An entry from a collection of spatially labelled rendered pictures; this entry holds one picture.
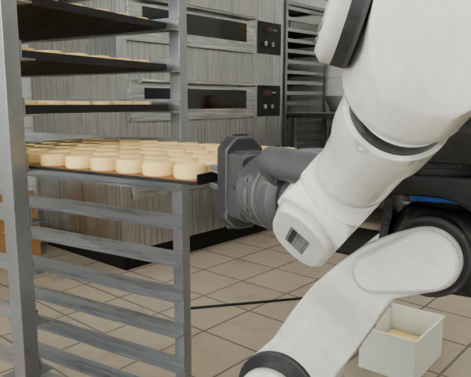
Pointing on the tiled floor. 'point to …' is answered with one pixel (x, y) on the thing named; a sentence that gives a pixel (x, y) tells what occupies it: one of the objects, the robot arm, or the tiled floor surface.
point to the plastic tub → (403, 342)
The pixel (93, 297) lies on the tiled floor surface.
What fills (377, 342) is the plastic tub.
